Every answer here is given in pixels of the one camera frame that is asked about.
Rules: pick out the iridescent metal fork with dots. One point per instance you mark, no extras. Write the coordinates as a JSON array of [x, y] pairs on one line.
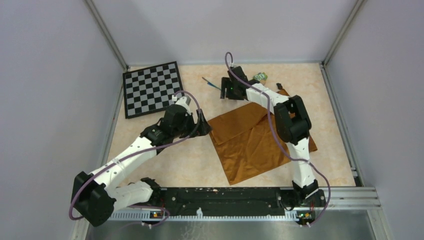
[[211, 84]]

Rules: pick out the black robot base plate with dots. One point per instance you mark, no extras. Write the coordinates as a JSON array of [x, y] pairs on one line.
[[232, 201]]

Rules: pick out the aluminium frame rail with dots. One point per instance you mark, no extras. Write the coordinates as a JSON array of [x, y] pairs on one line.
[[336, 198]]

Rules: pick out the green numbered wooden block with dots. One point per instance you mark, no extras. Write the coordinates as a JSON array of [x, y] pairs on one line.
[[261, 77]]

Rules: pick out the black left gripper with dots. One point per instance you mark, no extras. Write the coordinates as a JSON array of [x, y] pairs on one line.
[[201, 128]]

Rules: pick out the black white checkerboard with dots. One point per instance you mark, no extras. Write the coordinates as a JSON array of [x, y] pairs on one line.
[[150, 90]]

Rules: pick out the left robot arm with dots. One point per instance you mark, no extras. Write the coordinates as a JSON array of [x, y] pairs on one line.
[[96, 195]]

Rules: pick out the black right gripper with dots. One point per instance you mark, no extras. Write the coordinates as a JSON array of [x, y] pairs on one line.
[[226, 83]]

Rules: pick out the brown cloth napkin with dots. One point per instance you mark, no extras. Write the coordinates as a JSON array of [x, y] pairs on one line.
[[244, 143]]

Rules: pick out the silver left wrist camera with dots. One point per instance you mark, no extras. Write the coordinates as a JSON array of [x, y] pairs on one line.
[[184, 102]]

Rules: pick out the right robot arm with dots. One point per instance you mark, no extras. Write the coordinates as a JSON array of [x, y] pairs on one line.
[[289, 123]]

